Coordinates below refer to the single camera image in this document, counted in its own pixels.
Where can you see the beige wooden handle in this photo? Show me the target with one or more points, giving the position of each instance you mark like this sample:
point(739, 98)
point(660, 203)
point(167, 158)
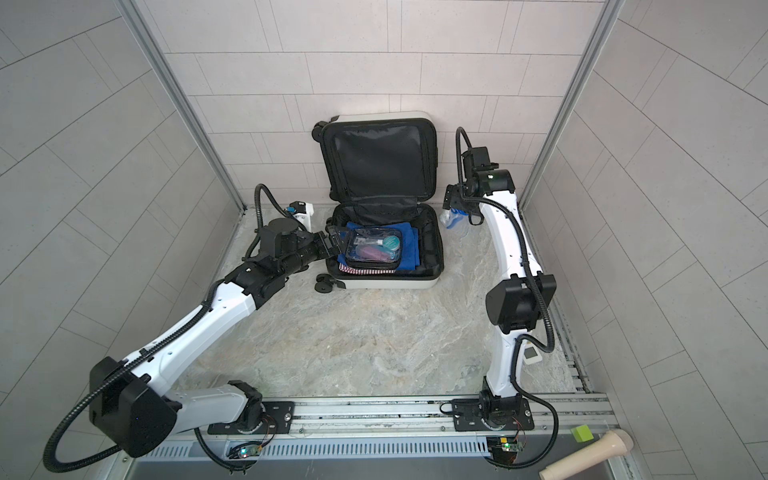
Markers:
point(612, 444)

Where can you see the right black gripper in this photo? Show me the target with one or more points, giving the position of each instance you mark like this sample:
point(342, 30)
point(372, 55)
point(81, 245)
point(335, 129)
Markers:
point(453, 197)

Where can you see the clear toiletry pouch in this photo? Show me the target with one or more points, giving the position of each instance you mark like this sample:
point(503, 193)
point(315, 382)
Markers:
point(375, 248)

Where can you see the white remote control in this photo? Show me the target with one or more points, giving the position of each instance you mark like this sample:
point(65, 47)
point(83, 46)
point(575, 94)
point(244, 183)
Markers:
point(530, 353)

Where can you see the blue lid plastic cup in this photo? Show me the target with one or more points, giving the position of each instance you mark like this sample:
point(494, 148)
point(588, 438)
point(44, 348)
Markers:
point(454, 219)

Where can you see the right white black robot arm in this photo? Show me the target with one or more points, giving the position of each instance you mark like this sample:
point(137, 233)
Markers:
point(518, 306)

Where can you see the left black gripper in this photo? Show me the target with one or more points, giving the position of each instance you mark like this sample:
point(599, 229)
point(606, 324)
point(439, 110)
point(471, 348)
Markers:
point(319, 242)

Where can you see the open black white suitcase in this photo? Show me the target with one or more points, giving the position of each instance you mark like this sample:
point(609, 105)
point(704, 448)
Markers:
point(382, 170)

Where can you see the circuit board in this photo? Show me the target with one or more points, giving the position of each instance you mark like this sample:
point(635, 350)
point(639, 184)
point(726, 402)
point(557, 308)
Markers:
point(505, 446)
point(245, 451)

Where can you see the right circuit board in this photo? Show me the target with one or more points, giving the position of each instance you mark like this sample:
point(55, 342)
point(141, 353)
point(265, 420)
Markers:
point(505, 446)

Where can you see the aluminium mounting rail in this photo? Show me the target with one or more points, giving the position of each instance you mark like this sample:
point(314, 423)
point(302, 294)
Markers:
point(397, 416)

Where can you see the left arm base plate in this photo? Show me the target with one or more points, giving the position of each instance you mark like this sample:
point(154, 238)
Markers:
point(270, 417)

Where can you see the left circuit board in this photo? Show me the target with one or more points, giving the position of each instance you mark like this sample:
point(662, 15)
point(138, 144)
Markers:
point(245, 451)

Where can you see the green sticky note block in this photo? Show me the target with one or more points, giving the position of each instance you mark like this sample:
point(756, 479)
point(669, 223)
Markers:
point(582, 433)

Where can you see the blue shirt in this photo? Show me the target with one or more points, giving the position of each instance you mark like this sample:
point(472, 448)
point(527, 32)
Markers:
point(410, 250)

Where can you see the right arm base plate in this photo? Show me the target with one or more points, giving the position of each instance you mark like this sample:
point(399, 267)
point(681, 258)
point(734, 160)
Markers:
point(491, 414)

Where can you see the detached black suitcase wheel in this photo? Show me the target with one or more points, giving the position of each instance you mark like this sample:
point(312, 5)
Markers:
point(326, 283)

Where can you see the red white striped cloth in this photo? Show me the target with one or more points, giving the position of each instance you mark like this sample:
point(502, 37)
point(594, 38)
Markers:
point(357, 271)

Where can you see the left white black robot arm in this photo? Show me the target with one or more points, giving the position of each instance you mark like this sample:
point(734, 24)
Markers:
point(135, 404)

